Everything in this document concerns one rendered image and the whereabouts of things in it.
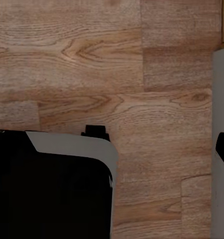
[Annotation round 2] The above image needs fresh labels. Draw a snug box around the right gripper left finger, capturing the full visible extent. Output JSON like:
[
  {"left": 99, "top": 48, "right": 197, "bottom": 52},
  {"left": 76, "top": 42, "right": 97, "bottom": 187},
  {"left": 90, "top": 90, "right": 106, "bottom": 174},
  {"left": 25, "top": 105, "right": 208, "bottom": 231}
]
[{"left": 0, "top": 132, "right": 18, "bottom": 180}]

